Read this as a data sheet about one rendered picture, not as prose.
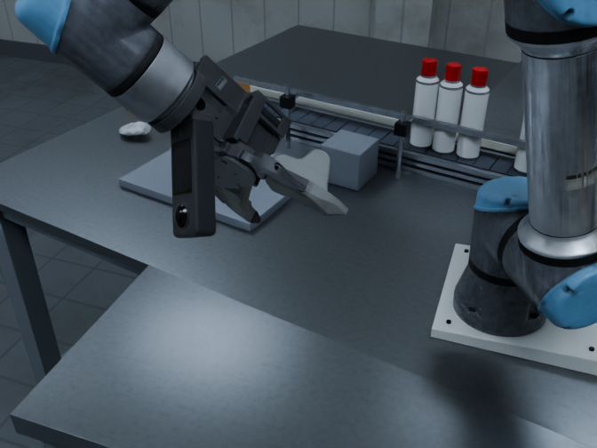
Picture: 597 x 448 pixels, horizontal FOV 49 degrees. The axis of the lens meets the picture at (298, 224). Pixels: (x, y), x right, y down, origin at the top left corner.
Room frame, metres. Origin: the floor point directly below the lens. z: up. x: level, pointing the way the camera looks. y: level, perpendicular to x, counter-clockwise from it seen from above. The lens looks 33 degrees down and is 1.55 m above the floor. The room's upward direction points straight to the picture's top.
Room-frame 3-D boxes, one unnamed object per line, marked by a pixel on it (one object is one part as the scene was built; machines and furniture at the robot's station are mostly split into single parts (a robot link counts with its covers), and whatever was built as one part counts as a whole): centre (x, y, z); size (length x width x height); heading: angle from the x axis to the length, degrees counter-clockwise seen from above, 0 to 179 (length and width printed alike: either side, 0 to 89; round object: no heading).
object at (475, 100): (1.34, -0.39, 0.98); 0.05 x 0.05 x 0.20
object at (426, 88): (1.39, -0.29, 0.98); 0.05 x 0.05 x 0.20
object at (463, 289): (0.84, -0.33, 0.90); 0.15 x 0.15 x 0.10
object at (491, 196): (0.83, -0.33, 1.02); 0.13 x 0.12 x 0.14; 14
